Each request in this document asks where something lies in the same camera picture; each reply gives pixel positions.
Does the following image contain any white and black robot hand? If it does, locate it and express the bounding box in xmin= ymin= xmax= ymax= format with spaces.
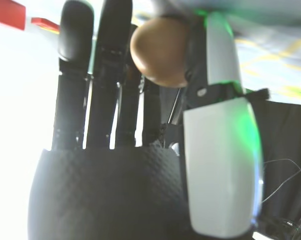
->
xmin=26 ymin=0 xmax=270 ymax=240

